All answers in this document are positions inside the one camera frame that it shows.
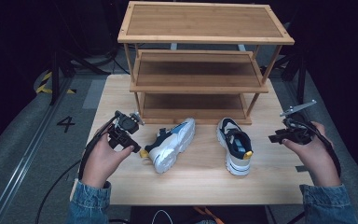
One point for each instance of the metal floor rail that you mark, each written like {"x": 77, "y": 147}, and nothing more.
{"x": 28, "y": 149}

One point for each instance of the person's left hand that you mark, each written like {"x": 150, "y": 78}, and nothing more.
{"x": 101, "y": 161}

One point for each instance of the grey tape piece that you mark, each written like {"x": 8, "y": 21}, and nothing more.
{"x": 301, "y": 169}

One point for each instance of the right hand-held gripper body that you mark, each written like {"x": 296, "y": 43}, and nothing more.
{"x": 296, "y": 124}

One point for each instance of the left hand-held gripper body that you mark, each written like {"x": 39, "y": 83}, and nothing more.
{"x": 127, "y": 123}

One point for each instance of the white blue sneaker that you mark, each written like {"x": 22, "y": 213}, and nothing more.
{"x": 171, "y": 143}

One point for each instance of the dark metal stand leg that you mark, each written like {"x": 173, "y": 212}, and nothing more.
{"x": 301, "y": 77}

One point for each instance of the person's right hand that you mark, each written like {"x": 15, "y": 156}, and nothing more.
{"x": 315, "y": 155}

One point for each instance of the white navy sneaker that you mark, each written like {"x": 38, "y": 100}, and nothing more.
{"x": 236, "y": 146}

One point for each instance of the wooden three-tier shoe rack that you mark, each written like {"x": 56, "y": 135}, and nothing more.
{"x": 199, "y": 21}

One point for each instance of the black metal stand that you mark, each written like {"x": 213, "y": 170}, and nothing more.
{"x": 55, "y": 77}

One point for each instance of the yellow black floor tape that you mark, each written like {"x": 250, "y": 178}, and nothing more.
{"x": 43, "y": 88}

